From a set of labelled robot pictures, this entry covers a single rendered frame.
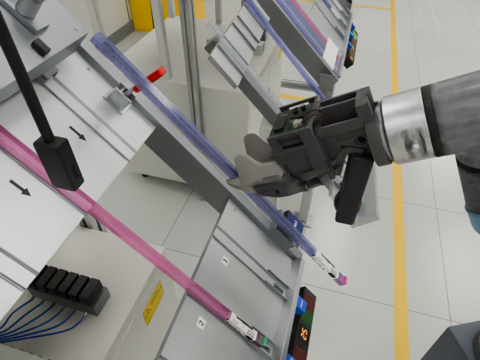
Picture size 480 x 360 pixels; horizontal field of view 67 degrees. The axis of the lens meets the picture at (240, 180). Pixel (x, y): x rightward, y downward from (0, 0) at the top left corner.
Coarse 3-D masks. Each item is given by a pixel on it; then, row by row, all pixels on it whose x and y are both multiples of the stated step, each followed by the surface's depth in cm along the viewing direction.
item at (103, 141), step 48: (48, 96) 48; (96, 96) 54; (0, 144) 42; (96, 144) 51; (0, 192) 40; (48, 192) 44; (96, 192) 48; (0, 240) 38; (48, 240) 42; (0, 288) 37
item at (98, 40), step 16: (112, 48) 43; (128, 64) 44; (144, 80) 45; (160, 96) 45; (176, 112) 46; (192, 128) 47; (208, 144) 48; (224, 160) 50; (272, 208) 53; (288, 224) 54; (304, 240) 56
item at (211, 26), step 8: (208, 24) 64; (216, 32) 64; (224, 40) 65; (224, 48) 66; (232, 48) 66; (232, 56) 66; (240, 56) 67; (240, 64) 67; (248, 64) 68; (248, 72) 68; (256, 80) 69; (264, 88) 69; (272, 96) 70; (272, 104) 71; (280, 104) 71; (280, 112) 72; (336, 176) 80
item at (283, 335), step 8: (296, 264) 71; (296, 272) 70; (296, 280) 68; (296, 288) 67; (288, 296) 67; (296, 296) 66; (288, 304) 65; (288, 312) 64; (280, 320) 64; (288, 320) 62; (280, 328) 62; (288, 328) 62; (280, 336) 61; (288, 336) 61; (280, 344) 60; (288, 344) 60; (272, 352) 60; (280, 352) 59
